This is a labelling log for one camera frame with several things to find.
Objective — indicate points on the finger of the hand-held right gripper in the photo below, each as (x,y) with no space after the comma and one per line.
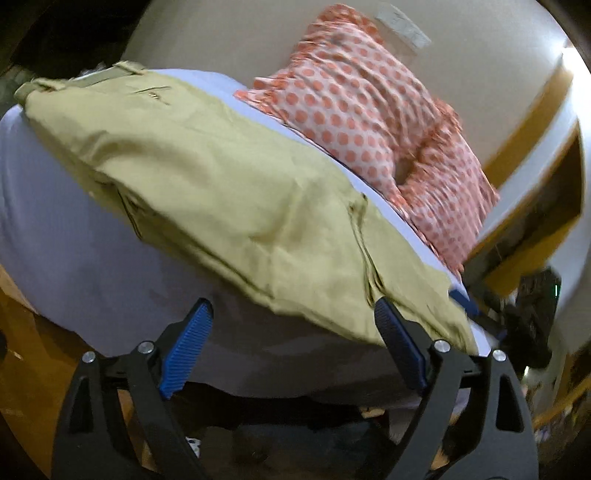
(463,301)

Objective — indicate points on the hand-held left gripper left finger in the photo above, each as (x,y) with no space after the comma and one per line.
(184,350)

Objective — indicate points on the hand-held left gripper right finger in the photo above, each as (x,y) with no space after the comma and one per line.
(400,348)

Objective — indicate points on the khaki pants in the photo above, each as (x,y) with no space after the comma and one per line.
(221,184)

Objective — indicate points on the orange polka-dot pillow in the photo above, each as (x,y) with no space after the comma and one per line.
(341,101)
(443,198)

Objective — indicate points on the wooden wall shelf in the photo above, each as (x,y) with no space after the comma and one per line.
(540,184)

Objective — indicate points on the white wall sticker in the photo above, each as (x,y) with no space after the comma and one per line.
(402,26)

